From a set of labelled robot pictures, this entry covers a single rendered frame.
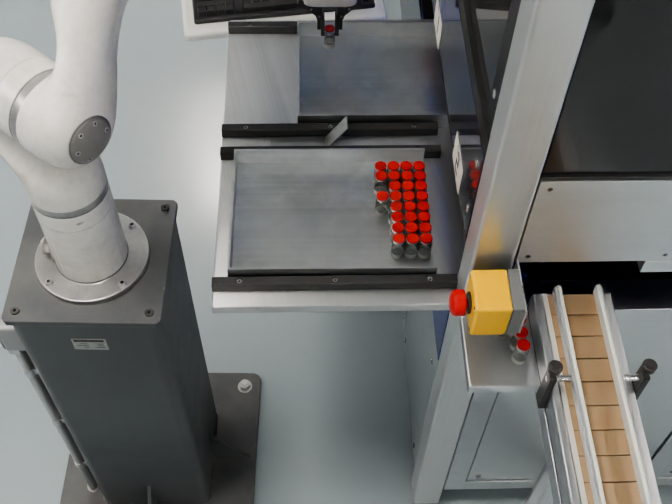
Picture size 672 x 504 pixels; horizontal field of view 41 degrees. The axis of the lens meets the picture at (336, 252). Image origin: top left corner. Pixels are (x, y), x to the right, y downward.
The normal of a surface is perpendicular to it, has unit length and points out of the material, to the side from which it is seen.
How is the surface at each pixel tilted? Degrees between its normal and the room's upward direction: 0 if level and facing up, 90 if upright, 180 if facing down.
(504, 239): 90
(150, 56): 0
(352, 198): 0
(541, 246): 90
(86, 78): 57
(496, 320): 90
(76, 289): 0
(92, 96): 68
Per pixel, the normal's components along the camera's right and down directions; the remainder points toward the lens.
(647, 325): 0.03, 0.82
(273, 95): 0.02, -0.58
